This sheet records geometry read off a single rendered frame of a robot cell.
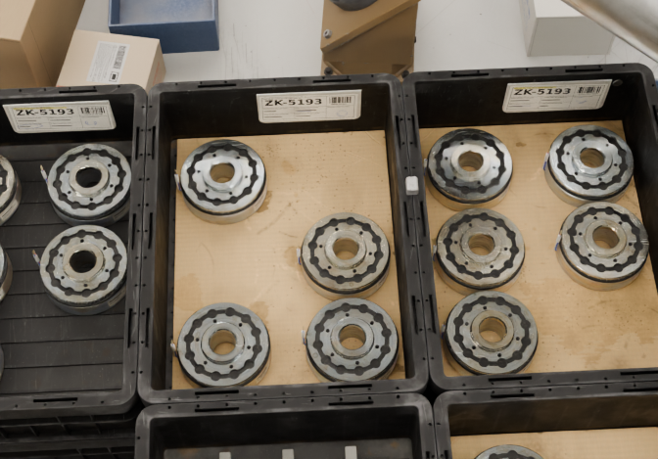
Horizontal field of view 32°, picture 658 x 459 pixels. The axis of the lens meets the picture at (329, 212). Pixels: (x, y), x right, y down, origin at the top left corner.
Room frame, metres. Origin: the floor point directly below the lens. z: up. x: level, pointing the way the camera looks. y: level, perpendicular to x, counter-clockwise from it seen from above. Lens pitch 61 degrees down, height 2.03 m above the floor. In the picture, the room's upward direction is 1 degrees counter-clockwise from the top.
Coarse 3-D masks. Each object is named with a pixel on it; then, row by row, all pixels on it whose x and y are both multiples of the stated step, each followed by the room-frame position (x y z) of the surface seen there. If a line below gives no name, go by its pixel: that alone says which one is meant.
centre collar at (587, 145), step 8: (584, 144) 0.74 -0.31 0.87; (592, 144) 0.74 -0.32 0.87; (600, 144) 0.74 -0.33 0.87; (576, 152) 0.73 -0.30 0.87; (600, 152) 0.73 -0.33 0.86; (608, 152) 0.73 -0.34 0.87; (576, 160) 0.72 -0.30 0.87; (608, 160) 0.72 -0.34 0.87; (576, 168) 0.71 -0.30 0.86; (584, 168) 0.70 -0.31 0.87; (592, 168) 0.70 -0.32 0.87; (600, 168) 0.70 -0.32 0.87; (608, 168) 0.70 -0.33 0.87; (592, 176) 0.70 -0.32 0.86
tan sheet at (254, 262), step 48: (192, 144) 0.77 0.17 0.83; (288, 144) 0.77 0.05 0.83; (336, 144) 0.77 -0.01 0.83; (384, 144) 0.77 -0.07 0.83; (288, 192) 0.70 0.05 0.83; (336, 192) 0.70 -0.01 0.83; (384, 192) 0.70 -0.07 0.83; (192, 240) 0.63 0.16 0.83; (240, 240) 0.63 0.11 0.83; (288, 240) 0.63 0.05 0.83; (192, 288) 0.57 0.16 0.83; (240, 288) 0.57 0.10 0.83; (288, 288) 0.57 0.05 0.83; (384, 288) 0.57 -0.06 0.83; (288, 336) 0.51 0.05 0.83; (288, 384) 0.45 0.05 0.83
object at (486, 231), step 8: (464, 232) 0.62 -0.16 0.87; (472, 232) 0.62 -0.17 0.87; (480, 232) 0.62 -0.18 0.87; (488, 232) 0.62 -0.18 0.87; (464, 240) 0.61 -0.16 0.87; (496, 240) 0.61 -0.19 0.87; (464, 248) 0.60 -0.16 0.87; (496, 248) 0.60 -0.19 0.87; (464, 256) 0.59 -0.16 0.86; (472, 256) 0.59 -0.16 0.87; (480, 256) 0.59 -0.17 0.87; (488, 256) 0.59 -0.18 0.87; (496, 256) 0.59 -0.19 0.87
